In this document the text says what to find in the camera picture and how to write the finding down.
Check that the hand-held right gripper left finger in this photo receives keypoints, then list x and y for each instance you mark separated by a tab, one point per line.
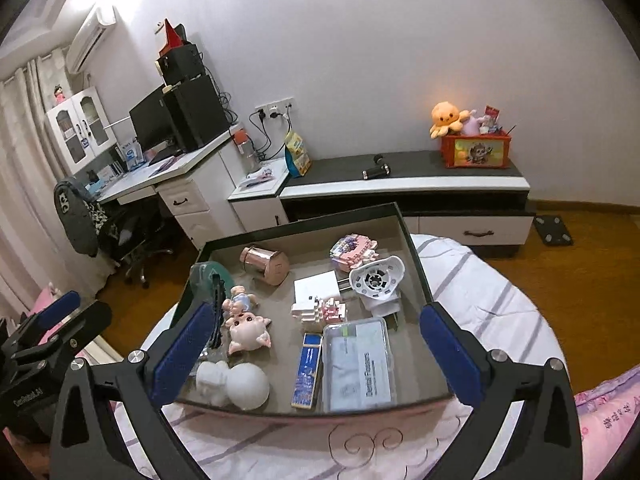
180	350

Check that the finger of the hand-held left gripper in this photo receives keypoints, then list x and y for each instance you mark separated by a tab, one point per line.
92	320
57	310

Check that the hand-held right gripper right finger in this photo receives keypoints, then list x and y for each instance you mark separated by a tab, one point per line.
452	355

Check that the rose gold round jar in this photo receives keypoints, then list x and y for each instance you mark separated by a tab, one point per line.
265	262

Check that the white square power adapter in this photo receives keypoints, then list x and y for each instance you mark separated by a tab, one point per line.
316	287

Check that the dark shallow storage box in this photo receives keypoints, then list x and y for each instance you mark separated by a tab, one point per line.
300	245

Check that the pink cloth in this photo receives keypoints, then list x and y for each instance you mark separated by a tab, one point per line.
42	300

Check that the white plaster figurine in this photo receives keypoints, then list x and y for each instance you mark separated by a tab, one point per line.
235	384

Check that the pink pig head figurine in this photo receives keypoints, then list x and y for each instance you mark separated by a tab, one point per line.
247	332

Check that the green round object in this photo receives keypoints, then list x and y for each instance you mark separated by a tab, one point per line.
205	277

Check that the small blue-dressed pig figurine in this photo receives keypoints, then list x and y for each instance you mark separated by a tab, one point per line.
241	301

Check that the grey hooded jacket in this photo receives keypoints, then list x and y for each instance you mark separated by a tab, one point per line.
75	220

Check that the black office chair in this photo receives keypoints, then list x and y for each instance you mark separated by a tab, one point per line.
137	240

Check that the clear plastic flosser box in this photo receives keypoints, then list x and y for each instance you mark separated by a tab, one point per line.
360	365

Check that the black and white patterned cloth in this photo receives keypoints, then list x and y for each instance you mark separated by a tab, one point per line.
107	222

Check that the white round-vent device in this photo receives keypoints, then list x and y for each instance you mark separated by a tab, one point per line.
375	282

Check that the blue and gold slim box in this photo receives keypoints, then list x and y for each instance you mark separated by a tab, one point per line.
307	370

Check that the beige curtain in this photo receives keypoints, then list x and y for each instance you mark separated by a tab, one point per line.
25	185

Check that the white and pink block figure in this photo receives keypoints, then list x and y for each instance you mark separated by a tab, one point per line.
322	312

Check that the pink building block toy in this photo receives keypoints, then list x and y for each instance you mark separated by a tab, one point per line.
352	252

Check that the white desk with drawers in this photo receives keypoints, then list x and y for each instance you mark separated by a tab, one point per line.
190	195

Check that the black floor scale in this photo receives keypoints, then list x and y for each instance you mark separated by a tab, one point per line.
552	230

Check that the white corner cabinet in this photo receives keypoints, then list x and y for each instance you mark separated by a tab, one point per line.
257	207

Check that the black and white low cabinet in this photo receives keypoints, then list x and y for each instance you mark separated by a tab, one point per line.
425	190

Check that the pink printed quilt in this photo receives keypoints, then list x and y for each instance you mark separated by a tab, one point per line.
607	420

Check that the blue and white boxes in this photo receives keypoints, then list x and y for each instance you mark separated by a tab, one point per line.
129	155

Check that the white glass-door cabinet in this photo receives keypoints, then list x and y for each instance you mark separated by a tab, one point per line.
80	130

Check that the pink printed papers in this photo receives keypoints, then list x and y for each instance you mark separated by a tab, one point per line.
257	179

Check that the black handheld device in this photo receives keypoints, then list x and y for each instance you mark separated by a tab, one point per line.
376	167

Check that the red printed storage box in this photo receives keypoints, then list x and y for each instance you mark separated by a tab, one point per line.
475	152

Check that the black computer monitor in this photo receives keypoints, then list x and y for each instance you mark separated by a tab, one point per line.
150	122

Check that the clear bottle with orange cap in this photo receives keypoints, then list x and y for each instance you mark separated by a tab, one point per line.
247	152

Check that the small pink doll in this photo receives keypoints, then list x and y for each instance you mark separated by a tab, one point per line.
60	95

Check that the yellow and blue snack bag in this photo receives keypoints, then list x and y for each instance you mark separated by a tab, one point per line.
297	157

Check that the black computer tower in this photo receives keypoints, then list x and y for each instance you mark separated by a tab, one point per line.
197	112

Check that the purple plush toy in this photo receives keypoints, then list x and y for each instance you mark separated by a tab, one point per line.
471	122

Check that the orange octopus plush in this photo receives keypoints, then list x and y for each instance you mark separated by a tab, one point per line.
447	117

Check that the red card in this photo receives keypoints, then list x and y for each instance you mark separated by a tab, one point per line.
492	112

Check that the small black box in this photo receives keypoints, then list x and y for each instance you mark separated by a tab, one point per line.
182	65

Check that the white air conditioner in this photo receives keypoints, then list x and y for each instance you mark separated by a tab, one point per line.
90	37

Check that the white wall outlet strip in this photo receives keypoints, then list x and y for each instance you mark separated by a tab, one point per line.
274	107

